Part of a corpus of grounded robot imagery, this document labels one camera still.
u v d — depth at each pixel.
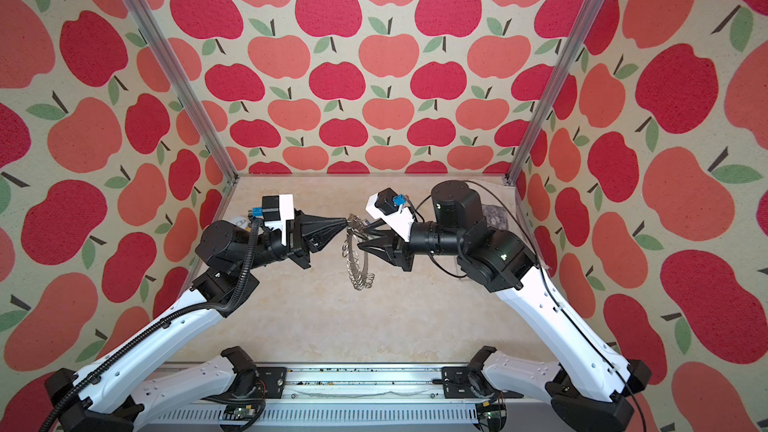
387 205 0.44
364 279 0.54
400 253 0.47
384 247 0.49
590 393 0.38
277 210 0.43
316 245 0.52
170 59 0.87
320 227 0.50
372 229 0.55
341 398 0.73
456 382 0.74
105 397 0.39
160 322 0.44
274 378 0.75
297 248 0.47
